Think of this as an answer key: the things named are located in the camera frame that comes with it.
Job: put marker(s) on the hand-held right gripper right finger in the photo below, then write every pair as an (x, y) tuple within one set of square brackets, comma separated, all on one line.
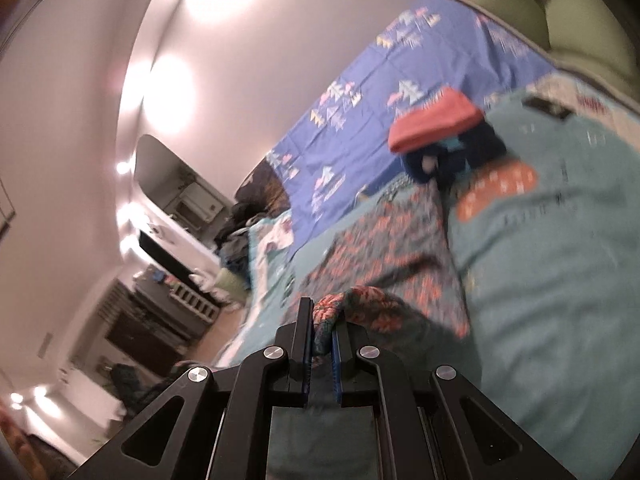
[(336, 360)]

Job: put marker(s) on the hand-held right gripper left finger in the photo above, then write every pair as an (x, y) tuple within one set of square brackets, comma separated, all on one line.
[(308, 360)]

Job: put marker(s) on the floral grey-orange garment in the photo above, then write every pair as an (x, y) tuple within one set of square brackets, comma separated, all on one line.
[(390, 260)]

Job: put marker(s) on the pile of dark clothes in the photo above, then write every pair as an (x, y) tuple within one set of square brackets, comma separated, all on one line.
[(240, 235)]

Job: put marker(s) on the small green cushion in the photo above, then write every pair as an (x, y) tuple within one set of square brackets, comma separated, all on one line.
[(230, 282)]

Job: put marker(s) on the white ladder rack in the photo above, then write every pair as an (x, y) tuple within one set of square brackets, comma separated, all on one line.
[(195, 302)]

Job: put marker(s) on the dark patterned blanket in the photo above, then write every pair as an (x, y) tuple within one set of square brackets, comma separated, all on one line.
[(262, 190)]

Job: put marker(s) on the blue tree-print sheet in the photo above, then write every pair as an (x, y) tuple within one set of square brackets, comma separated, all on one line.
[(350, 150)]

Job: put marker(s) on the teal printed blanket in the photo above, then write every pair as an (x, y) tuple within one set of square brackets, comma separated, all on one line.
[(550, 285)]

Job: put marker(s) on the folded navy printed garment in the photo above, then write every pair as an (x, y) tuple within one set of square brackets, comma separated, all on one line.
[(480, 147)]

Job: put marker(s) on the folded coral garment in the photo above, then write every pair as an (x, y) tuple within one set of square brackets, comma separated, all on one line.
[(435, 120)]

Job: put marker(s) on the green pillow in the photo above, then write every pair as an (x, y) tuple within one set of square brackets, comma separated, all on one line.
[(590, 30), (505, 10)]

